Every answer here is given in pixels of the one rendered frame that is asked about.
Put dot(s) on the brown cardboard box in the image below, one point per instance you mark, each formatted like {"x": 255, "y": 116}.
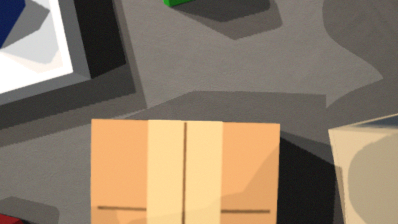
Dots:
{"x": 183, "y": 172}

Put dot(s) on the green block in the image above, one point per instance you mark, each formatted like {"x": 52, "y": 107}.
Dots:
{"x": 174, "y": 2}

